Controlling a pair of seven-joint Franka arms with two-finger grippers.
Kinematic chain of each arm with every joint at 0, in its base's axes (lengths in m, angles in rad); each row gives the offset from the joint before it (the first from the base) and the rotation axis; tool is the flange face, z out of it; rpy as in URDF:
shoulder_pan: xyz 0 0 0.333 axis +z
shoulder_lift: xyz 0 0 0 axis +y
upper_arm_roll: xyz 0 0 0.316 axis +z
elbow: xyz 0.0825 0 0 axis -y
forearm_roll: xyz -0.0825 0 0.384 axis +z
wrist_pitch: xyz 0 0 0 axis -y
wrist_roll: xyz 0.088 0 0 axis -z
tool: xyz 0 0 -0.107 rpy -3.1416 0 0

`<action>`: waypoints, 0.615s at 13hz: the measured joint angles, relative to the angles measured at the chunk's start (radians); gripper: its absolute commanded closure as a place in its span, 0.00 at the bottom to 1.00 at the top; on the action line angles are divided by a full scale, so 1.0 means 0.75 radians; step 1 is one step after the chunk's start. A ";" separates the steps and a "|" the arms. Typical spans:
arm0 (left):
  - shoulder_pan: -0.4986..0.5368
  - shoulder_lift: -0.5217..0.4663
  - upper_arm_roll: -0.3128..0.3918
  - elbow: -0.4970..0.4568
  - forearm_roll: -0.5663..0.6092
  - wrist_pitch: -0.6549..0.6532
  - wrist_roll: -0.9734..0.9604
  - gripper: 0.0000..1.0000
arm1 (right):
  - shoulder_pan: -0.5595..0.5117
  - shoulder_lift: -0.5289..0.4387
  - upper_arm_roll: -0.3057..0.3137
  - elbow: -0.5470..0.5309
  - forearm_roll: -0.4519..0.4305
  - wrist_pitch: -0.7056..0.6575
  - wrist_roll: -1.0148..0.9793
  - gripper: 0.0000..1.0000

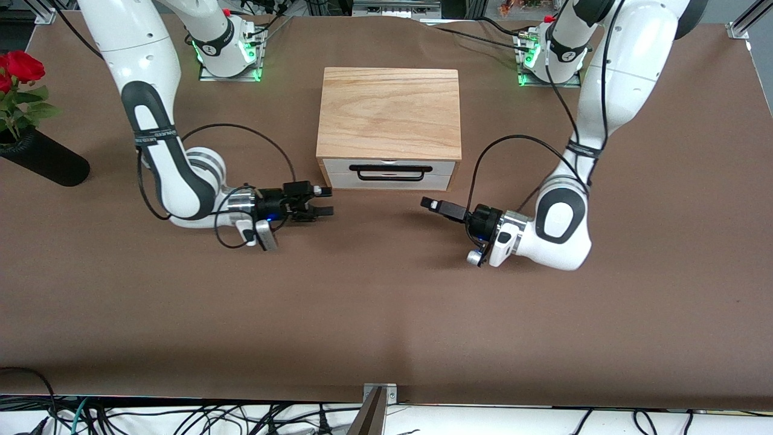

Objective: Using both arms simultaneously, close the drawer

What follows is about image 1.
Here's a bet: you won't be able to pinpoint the white paper roll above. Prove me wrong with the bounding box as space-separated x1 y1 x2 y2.
322 159 457 182

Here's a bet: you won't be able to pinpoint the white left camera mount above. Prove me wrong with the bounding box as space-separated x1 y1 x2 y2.
488 227 521 268

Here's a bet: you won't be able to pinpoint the black cylindrical vase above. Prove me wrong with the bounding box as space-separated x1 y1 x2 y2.
0 127 91 187

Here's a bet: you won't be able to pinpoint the black looped floor cable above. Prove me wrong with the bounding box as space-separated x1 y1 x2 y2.
0 366 59 435

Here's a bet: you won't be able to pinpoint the tangled black cables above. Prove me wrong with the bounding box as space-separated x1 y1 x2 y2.
91 402 363 435

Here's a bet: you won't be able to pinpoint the brown table cover mat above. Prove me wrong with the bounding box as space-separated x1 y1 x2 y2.
0 9 773 411

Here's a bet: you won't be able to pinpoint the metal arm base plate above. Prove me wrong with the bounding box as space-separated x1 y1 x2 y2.
197 27 265 83
516 30 582 89

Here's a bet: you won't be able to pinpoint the orange decorative objects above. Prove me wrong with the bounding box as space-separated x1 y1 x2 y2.
498 0 548 17

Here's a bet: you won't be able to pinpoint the teal cable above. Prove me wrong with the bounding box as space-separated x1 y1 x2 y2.
59 396 92 435

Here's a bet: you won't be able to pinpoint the light wooden drawer cabinet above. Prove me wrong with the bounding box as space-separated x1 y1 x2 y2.
316 67 463 192

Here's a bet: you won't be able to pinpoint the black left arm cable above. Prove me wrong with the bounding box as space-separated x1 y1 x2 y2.
464 0 626 246

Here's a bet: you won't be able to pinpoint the black cable on table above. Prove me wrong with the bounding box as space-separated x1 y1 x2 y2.
480 16 527 40
431 25 532 53

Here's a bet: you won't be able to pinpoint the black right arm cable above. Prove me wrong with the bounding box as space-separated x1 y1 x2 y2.
51 0 297 250

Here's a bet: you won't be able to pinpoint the small metal mounting bracket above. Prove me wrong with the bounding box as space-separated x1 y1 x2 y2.
362 384 398 405

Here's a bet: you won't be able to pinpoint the metal equipment box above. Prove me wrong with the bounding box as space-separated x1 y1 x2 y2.
352 0 442 19

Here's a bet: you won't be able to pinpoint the red rose with leaves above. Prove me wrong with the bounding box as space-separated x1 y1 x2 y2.
0 50 62 146

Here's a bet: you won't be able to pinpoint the grey camera support pole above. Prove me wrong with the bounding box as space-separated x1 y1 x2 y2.
345 387 387 435

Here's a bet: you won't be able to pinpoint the black base connector cables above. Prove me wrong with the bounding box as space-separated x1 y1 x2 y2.
231 0 295 38

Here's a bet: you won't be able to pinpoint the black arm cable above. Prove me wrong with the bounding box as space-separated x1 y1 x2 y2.
51 0 297 250
464 0 626 246

